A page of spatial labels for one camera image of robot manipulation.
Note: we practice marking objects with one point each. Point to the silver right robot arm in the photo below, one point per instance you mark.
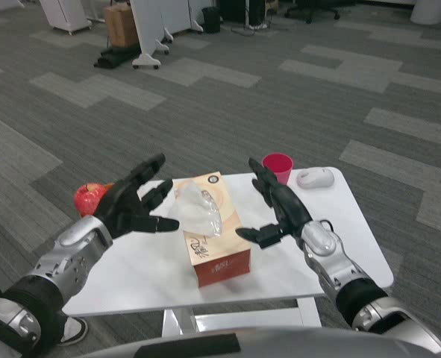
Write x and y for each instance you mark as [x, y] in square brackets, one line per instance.
[332, 257]

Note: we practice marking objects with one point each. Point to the brown cardboard box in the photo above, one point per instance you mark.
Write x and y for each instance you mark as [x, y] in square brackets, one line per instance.
[120, 26]

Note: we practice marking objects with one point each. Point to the black office chair base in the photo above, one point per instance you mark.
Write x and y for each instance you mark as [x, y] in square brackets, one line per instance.
[311, 11]

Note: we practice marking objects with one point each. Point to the white black sneaker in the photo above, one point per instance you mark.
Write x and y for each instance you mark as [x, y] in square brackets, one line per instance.
[74, 331]

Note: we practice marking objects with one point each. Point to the white computer mouse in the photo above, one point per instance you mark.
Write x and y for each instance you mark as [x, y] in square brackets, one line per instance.
[315, 178]

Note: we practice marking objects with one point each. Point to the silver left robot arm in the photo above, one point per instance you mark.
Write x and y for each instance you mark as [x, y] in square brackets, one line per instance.
[63, 257]

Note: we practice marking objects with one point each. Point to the white partition with wheeled foot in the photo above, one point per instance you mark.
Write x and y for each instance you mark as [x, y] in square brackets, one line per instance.
[145, 33]

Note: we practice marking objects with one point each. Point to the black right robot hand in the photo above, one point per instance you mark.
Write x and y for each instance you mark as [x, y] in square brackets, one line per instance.
[289, 209]

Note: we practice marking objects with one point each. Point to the black trash bin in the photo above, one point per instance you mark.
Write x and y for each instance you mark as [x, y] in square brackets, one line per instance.
[211, 19]

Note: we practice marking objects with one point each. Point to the red plastic cup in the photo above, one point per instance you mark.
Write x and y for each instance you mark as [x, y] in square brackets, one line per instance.
[280, 166]

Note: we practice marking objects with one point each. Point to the tan tissue box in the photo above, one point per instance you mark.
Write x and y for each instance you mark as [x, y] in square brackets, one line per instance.
[220, 261]

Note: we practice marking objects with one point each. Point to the black bag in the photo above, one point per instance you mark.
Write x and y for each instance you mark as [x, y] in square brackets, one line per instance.
[113, 56]

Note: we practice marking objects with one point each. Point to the white cabinet on casters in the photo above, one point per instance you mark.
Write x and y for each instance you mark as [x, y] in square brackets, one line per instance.
[63, 15]

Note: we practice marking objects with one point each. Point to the orange fruit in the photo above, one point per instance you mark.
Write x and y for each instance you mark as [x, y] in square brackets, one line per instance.
[109, 185]

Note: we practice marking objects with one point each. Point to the silver robot chest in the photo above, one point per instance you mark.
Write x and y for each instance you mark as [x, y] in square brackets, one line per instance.
[280, 345]

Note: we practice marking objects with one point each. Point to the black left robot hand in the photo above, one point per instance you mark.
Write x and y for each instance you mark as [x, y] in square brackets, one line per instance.
[125, 209]

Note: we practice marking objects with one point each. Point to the white round pedestal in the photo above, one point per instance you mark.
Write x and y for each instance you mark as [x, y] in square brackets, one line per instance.
[429, 11]

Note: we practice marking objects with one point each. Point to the white table base frame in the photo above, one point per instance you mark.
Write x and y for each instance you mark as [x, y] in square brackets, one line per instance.
[242, 320]

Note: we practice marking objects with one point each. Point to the red apple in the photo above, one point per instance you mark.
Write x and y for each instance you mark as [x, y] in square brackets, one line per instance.
[87, 197]

